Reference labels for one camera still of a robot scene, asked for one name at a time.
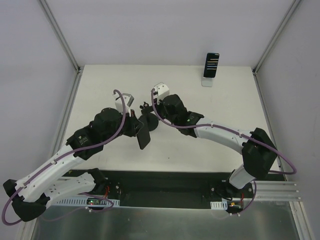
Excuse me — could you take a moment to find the black round stand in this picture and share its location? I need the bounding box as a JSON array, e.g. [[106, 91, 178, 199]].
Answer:
[[138, 113, 159, 132]]

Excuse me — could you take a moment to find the white phone stand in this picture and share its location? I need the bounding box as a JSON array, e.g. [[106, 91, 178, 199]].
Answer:
[[201, 77, 213, 87]]

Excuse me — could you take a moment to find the blue edged black phone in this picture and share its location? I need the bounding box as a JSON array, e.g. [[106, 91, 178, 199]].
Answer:
[[203, 52, 220, 78]]

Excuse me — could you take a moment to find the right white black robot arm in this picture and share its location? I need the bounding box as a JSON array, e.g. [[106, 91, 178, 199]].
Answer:
[[151, 93, 277, 198]]

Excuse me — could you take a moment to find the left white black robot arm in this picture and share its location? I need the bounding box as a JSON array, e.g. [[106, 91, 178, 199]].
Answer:
[[3, 108, 150, 222]]

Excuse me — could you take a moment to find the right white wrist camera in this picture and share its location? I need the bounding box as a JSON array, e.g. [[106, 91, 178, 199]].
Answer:
[[152, 82, 170, 101]]

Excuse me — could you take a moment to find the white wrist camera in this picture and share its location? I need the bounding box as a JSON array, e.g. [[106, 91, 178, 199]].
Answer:
[[113, 93, 135, 115], [152, 82, 170, 101]]

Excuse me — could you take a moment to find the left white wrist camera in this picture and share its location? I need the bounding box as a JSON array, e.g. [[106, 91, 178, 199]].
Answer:
[[113, 93, 135, 115]]

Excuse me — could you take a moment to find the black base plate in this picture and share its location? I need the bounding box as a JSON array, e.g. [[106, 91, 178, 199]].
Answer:
[[69, 169, 255, 208]]

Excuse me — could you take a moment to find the left white cable duct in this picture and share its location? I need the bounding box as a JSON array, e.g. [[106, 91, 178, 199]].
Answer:
[[52, 196, 120, 208]]

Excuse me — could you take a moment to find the white cable duct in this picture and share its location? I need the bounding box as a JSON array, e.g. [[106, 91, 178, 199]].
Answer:
[[52, 196, 120, 208], [210, 201, 228, 211]]

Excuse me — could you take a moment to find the right white cable duct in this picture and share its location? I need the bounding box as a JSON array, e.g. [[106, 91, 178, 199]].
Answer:
[[210, 201, 228, 211]]

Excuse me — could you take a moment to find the left aluminium frame post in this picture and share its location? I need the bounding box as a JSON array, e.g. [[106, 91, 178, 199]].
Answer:
[[38, 0, 83, 74]]

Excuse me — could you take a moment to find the aluminium frame post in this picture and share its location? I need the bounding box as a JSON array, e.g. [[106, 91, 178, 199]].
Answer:
[[38, 0, 83, 74], [251, 0, 303, 75]]

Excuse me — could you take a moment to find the right aluminium frame post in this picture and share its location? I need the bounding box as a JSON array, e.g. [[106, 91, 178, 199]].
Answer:
[[251, 0, 303, 75]]

